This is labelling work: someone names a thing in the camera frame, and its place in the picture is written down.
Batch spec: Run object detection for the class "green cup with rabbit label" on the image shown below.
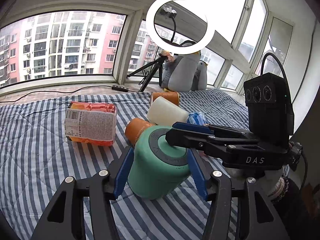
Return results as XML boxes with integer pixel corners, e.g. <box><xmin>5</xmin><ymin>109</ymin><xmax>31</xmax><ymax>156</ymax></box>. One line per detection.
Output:
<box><xmin>128</xmin><ymin>126</ymin><xmax>190</xmax><ymax>200</ymax></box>

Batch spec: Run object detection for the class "cream white cup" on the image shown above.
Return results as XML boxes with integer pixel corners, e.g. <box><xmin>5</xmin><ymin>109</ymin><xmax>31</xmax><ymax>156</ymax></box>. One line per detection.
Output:
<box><xmin>147</xmin><ymin>96</ymin><xmax>189</xmax><ymax>126</ymax></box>

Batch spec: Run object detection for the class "orange snack bag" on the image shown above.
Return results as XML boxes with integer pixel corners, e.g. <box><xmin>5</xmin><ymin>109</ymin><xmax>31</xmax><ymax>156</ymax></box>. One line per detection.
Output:
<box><xmin>65</xmin><ymin>101</ymin><xmax>117</xmax><ymax>147</ymax></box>

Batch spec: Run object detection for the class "inline cable remote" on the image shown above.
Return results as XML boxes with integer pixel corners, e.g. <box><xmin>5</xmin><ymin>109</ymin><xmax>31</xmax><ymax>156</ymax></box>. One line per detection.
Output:
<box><xmin>111</xmin><ymin>85</ymin><xmax>129</xmax><ymax>93</ymax></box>

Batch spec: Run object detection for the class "blue orange snack packet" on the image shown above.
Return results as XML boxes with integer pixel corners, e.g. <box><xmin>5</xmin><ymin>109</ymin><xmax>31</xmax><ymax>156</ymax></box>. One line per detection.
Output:
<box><xmin>186</xmin><ymin>112</ymin><xmax>208</xmax><ymax>126</ymax></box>

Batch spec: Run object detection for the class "small grey penguin plush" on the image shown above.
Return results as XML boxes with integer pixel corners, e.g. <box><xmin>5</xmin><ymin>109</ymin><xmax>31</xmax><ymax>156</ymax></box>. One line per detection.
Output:
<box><xmin>191</xmin><ymin>61</ymin><xmax>207</xmax><ymax>91</ymax></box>

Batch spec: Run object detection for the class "ring light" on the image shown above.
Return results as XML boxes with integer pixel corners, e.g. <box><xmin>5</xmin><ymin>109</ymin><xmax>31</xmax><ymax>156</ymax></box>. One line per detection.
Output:
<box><xmin>145</xmin><ymin>0</ymin><xmax>215</xmax><ymax>55</ymax></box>

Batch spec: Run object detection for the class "phone holder gooseneck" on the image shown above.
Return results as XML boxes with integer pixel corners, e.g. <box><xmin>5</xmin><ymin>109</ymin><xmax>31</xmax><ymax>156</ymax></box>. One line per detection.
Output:
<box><xmin>159</xmin><ymin>4</ymin><xmax>178</xmax><ymax>43</ymax></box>

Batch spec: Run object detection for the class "black camera box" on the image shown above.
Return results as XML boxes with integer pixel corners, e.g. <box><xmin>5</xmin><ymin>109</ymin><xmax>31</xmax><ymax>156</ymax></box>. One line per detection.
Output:
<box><xmin>244</xmin><ymin>73</ymin><xmax>294</xmax><ymax>146</ymax></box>

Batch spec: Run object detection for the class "small orange cup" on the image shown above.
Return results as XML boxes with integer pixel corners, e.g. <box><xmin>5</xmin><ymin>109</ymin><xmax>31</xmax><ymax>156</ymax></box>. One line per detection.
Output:
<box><xmin>150</xmin><ymin>92</ymin><xmax>180</xmax><ymax>106</ymax></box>

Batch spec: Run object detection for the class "brown paper cup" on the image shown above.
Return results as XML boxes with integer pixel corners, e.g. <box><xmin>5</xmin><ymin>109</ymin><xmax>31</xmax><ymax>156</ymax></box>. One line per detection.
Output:
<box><xmin>125</xmin><ymin>118</ymin><xmax>154</xmax><ymax>147</ymax></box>

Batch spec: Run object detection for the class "large grey penguin plush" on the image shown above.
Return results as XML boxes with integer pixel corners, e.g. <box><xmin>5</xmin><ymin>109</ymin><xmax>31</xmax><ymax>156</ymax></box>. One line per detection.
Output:
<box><xmin>161</xmin><ymin>50</ymin><xmax>201</xmax><ymax>92</ymax></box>

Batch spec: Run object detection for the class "black power cable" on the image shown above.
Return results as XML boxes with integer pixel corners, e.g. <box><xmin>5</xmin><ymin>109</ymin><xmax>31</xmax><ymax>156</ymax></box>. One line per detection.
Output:
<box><xmin>0</xmin><ymin>84</ymin><xmax>113</xmax><ymax>104</ymax></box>

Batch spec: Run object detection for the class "black tripod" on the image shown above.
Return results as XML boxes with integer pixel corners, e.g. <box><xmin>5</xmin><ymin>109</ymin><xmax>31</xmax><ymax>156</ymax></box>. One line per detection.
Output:
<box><xmin>126</xmin><ymin>54</ymin><xmax>168</xmax><ymax>92</ymax></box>

